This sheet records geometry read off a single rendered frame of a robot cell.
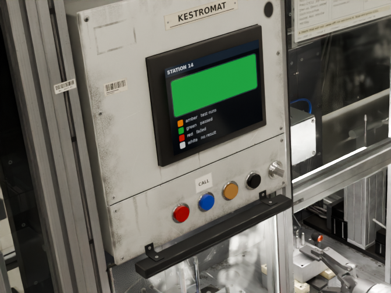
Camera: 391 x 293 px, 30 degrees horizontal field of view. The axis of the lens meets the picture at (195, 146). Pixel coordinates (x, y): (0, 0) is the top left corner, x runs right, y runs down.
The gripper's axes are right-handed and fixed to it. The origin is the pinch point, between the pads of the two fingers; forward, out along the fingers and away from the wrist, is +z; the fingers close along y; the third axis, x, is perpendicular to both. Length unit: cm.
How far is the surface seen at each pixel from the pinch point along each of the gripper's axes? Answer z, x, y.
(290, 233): -13.6, 19.3, 24.0
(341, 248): 10.0, -22.4, -9.5
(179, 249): -18, 51, 37
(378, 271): -5.0, -20.7, -9.7
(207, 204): -16, 42, 42
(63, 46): -14, 65, 78
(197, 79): -17, 42, 67
